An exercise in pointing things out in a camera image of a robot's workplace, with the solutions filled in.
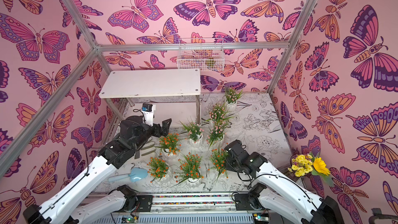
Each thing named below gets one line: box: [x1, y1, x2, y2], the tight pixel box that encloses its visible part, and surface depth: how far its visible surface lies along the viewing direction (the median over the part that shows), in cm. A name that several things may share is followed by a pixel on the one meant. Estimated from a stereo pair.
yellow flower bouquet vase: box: [287, 150, 334, 187], surface depth 63 cm
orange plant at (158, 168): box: [146, 156, 169, 184], surface depth 73 cm
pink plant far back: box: [224, 86, 243, 113], surface depth 103 cm
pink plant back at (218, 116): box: [205, 103, 234, 129], surface depth 92 cm
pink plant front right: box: [206, 112, 233, 150], surface depth 87 cm
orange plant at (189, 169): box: [173, 151, 205, 185], surface depth 73 cm
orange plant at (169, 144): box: [159, 132, 182, 156], surface depth 80 cm
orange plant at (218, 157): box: [207, 148, 229, 179], surface depth 74 cm
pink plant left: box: [179, 120, 205, 145], surface depth 87 cm
